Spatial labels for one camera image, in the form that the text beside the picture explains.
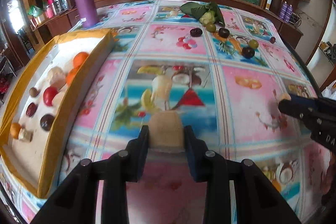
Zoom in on small beige cake piece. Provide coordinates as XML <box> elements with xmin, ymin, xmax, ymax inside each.
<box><xmin>278</xmin><ymin>93</ymin><xmax>291</xmax><ymax>102</ymax></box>

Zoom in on long beige cake piece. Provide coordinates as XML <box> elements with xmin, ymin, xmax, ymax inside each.
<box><xmin>148</xmin><ymin>110</ymin><xmax>185</xmax><ymax>153</ymax></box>

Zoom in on dark plum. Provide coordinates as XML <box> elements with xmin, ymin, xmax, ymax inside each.
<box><xmin>241</xmin><ymin>47</ymin><xmax>255</xmax><ymax>59</ymax></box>
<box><xmin>218</xmin><ymin>27</ymin><xmax>230</xmax><ymax>39</ymax></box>
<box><xmin>40</xmin><ymin>114</ymin><xmax>55</xmax><ymax>132</ymax></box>

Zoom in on red tomato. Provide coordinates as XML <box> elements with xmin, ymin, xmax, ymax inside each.
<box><xmin>43</xmin><ymin>86</ymin><xmax>58</xmax><ymax>106</ymax></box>

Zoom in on orange pair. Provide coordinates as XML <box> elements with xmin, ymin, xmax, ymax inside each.
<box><xmin>66</xmin><ymin>67</ymin><xmax>79</xmax><ymax>86</ymax></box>
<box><xmin>72</xmin><ymin>52</ymin><xmax>89</xmax><ymax>68</ymax></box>

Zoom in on dried red date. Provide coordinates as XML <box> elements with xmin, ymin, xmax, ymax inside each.
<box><xmin>26</xmin><ymin>102</ymin><xmax>38</xmax><ymax>117</ymax></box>

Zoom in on large beige cake chunk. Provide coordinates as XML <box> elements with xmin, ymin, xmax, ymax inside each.
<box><xmin>47</xmin><ymin>67</ymin><xmax>66</xmax><ymax>90</ymax></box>

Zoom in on large orange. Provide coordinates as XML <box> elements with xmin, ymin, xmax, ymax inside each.
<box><xmin>10</xmin><ymin>122</ymin><xmax>22</xmax><ymax>139</ymax></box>

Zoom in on small brown kiwi fruit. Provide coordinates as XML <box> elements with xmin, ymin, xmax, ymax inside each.
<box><xmin>29</xmin><ymin>87</ymin><xmax>40</xmax><ymax>98</ymax></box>

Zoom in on round beige cake piece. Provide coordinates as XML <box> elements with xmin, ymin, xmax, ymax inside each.
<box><xmin>52</xmin><ymin>91</ymin><xmax>65</xmax><ymax>107</ymax></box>

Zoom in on small red cherry fruit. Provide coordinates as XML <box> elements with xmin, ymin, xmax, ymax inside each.
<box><xmin>269</xmin><ymin>36</ymin><xmax>276</xmax><ymax>44</ymax></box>

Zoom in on dark plum front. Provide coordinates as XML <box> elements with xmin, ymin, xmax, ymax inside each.
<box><xmin>241</xmin><ymin>47</ymin><xmax>255</xmax><ymax>59</ymax></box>

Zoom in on green plum right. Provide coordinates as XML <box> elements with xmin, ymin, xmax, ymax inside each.
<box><xmin>248</xmin><ymin>39</ymin><xmax>259</xmax><ymax>50</ymax></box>

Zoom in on green plum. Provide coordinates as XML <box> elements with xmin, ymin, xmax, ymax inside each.
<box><xmin>248</xmin><ymin>39</ymin><xmax>259</xmax><ymax>50</ymax></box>
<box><xmin>205</xmin><ymin>22</ymin><xmax>217</xmax><ymax>33</ymax></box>

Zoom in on yellow taped foam tray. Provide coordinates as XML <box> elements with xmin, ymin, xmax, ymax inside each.
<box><xmin>1</xmin><ymin>28</ymin><xmax>116</xmax><ymax>198</ymax></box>

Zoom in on purple bottles on shelf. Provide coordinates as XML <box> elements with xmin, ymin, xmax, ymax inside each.
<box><xmin>278</xmin><ymin>1</ymin><xmax>293</xmax><ymax>23</ymax></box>

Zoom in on dark plum back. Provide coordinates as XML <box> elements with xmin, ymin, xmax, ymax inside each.
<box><xmin>218</xmin><ymin>27</ymin><xmax>230</xmax><ymax>39</ymax></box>

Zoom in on green plum left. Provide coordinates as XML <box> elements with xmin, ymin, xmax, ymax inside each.
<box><xmin>205</xmin><ymin>22</ymin><xmax>217</xmax><ymax>33</ymax></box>

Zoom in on dark date near cakes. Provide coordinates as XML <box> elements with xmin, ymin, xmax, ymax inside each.
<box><xmin>190</xmin><ymin>28</ymin><xmax>203</xmax><ymax>38</ymax></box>

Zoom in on green custard apple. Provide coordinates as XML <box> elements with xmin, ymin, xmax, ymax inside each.
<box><xmin>199</xmin><ymin>11</ymin><xmax>216</xmax><ymax>26</ymax></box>

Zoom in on green leaves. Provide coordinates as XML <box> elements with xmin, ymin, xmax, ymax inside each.
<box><xmin>180</xmin><ymin>2</ymin><xmax>226</xmax><ymax>27</ymax></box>

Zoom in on wooden sideboard counter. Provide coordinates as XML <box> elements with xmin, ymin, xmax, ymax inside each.
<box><xmin>33</xmin><ymin>8</ymin><xmax>80</xmax><ymax>44</ymax></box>

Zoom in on pink bottle on counter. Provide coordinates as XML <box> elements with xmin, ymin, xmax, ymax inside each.
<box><xmin>45</xmin><ymin>4</ymin><xmax>55</xmax><ymax>19</ymax></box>

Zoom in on green bag on counter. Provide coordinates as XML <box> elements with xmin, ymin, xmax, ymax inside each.
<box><xmin>27</xmin><ymin>5</ymin><xmax>43</xmax><ymax>18</ymax></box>

